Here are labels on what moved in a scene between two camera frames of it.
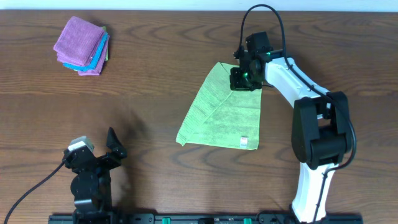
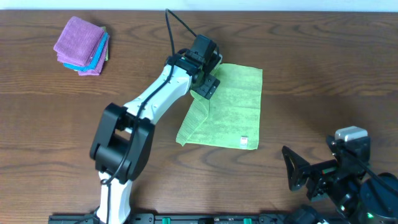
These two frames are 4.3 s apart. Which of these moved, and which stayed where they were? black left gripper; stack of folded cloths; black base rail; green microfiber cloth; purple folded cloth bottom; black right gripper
Moved: black left gripper; black right gripper
Stayed: stack of folded cloths; black base rail; purple folded cloth bottom; green microfiber cloth
